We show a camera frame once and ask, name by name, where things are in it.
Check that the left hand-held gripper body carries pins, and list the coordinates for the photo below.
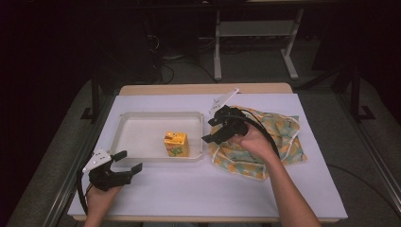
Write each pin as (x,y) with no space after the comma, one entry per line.
(104,179)

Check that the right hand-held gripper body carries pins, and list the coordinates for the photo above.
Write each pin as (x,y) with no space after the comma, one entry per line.
(233,121)

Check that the white plastic tray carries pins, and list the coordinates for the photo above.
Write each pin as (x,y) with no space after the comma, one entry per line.
(142,135)

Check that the yellow juice carton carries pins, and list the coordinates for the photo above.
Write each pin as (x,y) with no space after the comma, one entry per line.
(176,145)

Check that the person's left hand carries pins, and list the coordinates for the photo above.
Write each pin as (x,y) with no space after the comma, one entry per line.
(97,201)

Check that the person's right hand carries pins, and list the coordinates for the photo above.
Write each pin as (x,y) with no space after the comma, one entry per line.
(257,143)

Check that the orange green patterned cloth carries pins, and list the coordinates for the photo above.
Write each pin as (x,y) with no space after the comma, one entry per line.
(285,132)

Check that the white table mat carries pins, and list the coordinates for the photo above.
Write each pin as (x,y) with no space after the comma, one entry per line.
(189,189)

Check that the black metal stand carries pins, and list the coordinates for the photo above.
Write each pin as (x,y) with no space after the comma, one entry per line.
(95,97)
(355,94)

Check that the grey metal rail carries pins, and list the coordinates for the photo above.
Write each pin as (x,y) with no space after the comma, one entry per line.
(78,157)
(372,151)

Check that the white metal desk frame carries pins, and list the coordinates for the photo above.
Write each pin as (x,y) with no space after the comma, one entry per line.
(217,47)

